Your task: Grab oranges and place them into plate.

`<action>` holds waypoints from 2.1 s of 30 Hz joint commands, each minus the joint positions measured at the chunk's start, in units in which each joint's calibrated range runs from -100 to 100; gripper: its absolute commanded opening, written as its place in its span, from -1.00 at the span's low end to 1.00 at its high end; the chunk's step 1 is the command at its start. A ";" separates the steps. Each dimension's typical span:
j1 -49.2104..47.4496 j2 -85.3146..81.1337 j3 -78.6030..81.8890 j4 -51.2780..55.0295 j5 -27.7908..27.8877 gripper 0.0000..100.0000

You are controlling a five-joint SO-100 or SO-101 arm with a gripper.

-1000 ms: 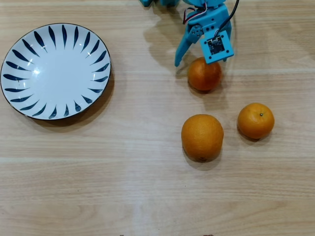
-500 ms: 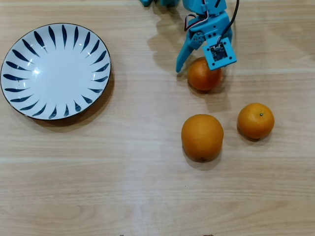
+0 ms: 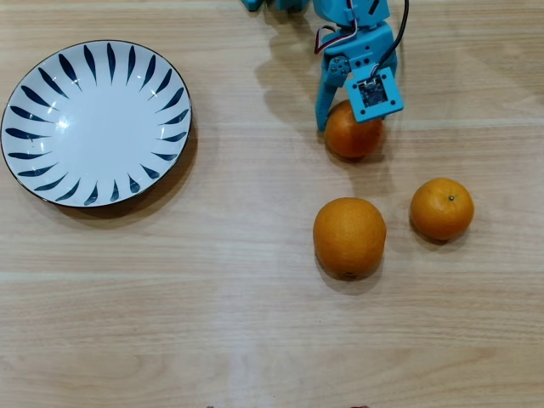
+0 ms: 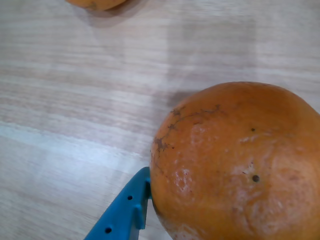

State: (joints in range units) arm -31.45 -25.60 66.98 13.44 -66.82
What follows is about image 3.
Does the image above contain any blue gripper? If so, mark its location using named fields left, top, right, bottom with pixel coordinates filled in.
left=316, top=20, right=401, bottom=132

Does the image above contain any white plate with blue strokes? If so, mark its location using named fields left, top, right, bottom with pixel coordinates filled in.
left=0, top=40, right=193, bottom=208

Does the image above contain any large oval orange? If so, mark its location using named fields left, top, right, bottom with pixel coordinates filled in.
left=313, top=196, right=388, bottom=281

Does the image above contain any white red black servo wire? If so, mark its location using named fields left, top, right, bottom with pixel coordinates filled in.
left=314, top=24, right=356, bottom=55

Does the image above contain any orange with dark scratches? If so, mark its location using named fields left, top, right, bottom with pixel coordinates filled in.
left=325, top=99, right=384, bottom=160

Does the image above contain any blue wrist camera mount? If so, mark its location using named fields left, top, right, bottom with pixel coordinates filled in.
left=344, top=66, right=404, bottom=124

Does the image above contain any black camera cable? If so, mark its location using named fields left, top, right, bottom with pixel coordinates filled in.
left=376, top=0, right=411, bottom=76

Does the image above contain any small orange with green stem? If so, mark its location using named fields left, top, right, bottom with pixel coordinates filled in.
left=410, top=177, right=475, bottom=241

